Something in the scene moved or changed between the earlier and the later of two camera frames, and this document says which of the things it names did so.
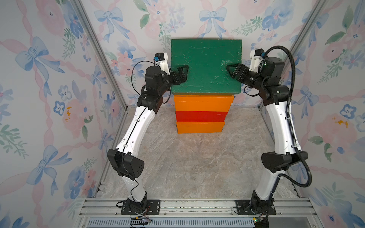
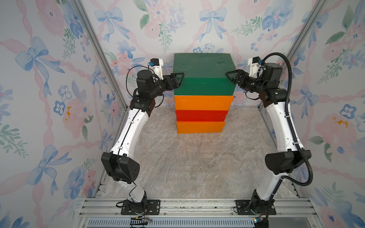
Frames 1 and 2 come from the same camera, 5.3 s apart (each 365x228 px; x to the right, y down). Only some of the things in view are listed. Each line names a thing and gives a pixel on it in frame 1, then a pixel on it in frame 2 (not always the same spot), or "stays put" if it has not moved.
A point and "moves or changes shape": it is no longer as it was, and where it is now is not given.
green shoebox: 207,60 moves or changes shape
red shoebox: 200,116 stays put
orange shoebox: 192,127 stays put
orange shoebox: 202,103 stays put
